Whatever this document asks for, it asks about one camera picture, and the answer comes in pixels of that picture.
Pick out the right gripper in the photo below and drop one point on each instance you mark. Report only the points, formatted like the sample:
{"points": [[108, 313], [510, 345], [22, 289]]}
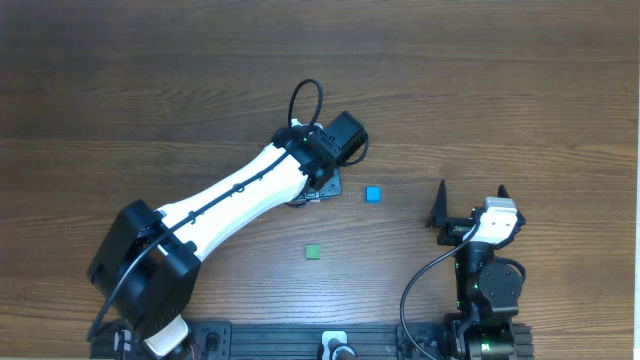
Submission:
{"points": [[452, 235]]}

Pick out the green cube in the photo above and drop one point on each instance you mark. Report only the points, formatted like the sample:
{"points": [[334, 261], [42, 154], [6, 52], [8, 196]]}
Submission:
{"points": [[313, 251]]}

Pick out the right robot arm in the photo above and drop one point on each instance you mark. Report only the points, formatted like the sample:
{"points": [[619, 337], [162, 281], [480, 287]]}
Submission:
{"points": [[495, 287]]}

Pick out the blue cube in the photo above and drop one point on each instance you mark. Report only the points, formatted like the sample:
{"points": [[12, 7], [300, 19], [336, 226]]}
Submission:
{"points": [[373, 194]]}

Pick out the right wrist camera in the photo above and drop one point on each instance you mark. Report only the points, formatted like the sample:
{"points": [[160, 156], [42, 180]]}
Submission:
{"points": [[495, 220]]}

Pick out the mounting rail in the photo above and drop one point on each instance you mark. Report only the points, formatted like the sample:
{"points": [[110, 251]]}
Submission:
{"points": [[280, 342]]}

